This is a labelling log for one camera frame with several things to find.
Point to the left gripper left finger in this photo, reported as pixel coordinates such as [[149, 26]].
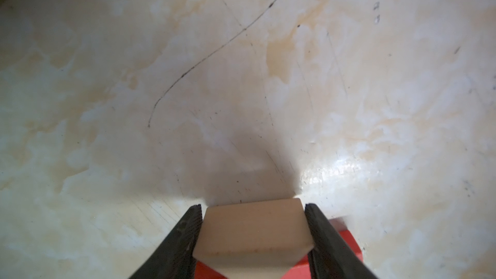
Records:
[[173, 257]]

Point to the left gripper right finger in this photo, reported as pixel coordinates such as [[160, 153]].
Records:
[[331, 257]]

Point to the beige triangular wooden block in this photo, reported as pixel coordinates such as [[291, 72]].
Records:
[[254, 240]]

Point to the dark red rectangular block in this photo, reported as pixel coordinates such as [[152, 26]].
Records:
[[344, 245]]

